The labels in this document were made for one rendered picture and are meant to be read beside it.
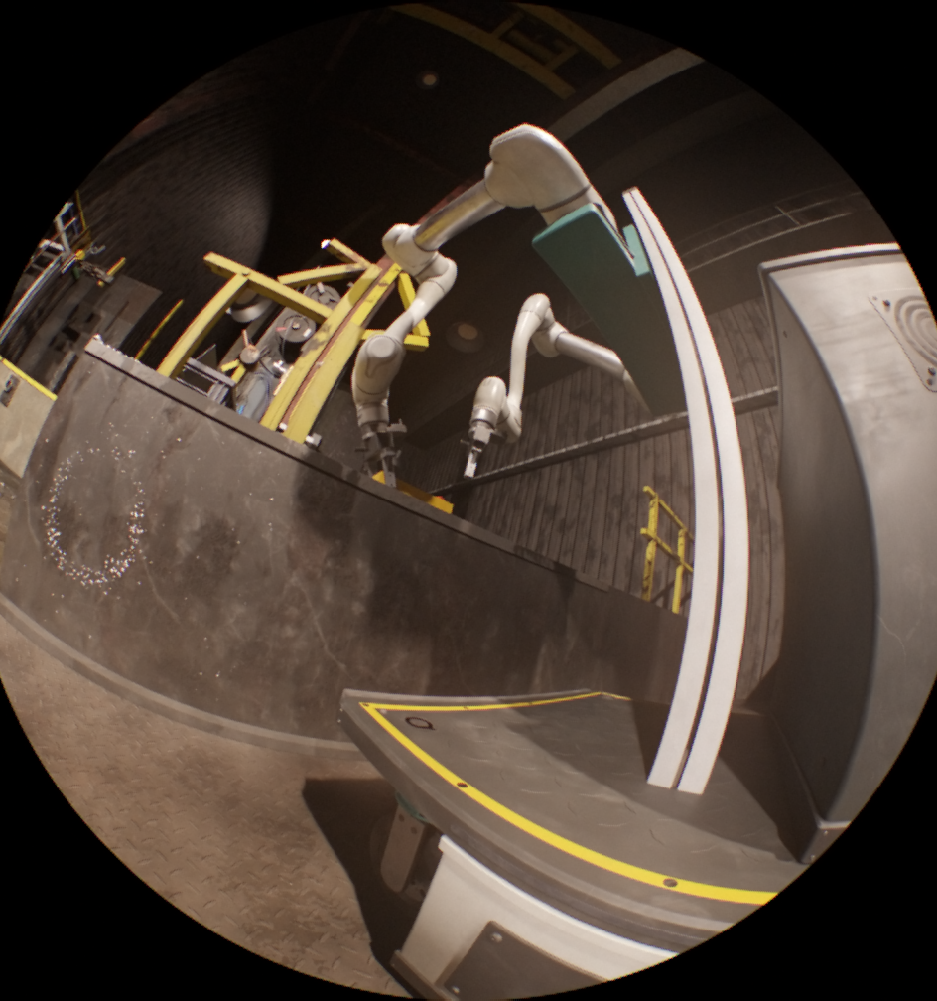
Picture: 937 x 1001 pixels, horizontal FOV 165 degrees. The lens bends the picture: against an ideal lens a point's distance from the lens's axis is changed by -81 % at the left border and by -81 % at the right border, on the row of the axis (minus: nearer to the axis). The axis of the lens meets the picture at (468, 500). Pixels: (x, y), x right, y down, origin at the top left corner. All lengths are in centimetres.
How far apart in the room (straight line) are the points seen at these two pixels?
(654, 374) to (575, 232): 45
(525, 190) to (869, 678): 91
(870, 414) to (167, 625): 105
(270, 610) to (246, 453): 35
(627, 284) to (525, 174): 34
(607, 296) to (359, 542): 81
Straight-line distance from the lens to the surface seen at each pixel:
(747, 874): 26
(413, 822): 42
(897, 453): 30
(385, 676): 88
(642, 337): 87
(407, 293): 334
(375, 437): 88
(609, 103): 556
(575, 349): 145
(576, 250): 75
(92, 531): 89
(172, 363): 109
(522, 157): 83
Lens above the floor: 46
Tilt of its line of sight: 19 degrees up
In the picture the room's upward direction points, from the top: 15 degrees clockwise
